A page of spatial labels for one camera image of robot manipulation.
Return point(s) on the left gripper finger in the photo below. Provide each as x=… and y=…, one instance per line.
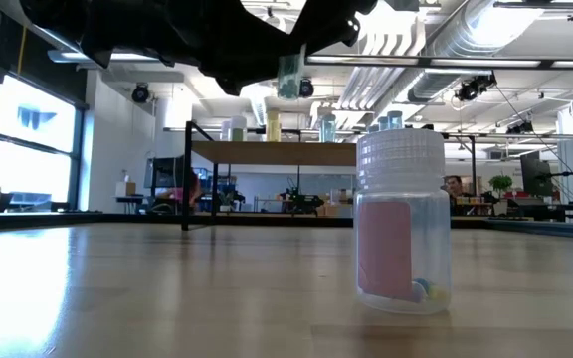
x=264, y=62
x=269, y=29

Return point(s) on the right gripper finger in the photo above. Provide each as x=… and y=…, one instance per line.
x=333, y=37
x=309, y=25

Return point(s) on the clear bottle pink label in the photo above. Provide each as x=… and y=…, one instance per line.
x=386, y=248

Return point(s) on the black background robot arm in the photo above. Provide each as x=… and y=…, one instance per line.
x=299, y=201

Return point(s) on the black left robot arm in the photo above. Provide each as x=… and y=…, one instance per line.
x=92, y=25

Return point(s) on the wooden shelf black legs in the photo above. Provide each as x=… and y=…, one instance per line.
x=266, y=153

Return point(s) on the white ceiling light panel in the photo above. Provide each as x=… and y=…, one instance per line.
x=396, y=22

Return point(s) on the black ceiling spotlight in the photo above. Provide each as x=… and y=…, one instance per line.
x=140, y=93
x=473, y=88
x=309, y=88

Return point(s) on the blue storage bins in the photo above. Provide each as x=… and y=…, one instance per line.
x=222, y=186

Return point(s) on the person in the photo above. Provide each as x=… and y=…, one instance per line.
x=455, y=191
x=187, y=191

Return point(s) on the cardboard box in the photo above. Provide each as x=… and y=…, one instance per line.
x=126, y=189

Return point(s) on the large window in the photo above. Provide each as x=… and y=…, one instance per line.
x=33, y=149

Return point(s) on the green background potted plant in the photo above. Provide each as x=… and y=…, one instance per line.
x=501, y=183

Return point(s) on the black desk monitor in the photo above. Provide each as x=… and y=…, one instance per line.
x=535, y=174

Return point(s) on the black wall monitor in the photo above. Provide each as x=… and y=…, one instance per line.
x=164, y=169

